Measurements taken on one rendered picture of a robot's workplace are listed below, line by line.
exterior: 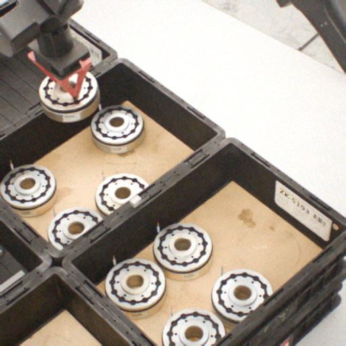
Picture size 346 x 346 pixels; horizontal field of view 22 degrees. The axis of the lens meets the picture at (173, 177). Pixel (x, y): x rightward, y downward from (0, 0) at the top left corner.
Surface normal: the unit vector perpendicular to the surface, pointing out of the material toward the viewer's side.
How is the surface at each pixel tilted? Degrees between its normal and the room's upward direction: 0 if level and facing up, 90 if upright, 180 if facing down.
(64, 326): 0
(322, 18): 88
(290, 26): 0
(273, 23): 0
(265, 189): 90
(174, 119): 90
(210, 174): 90
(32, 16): 30
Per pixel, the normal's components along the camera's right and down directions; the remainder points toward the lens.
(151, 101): -0.73, 0.54
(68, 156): -0.04, -0.64
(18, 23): 0.26, -0.23
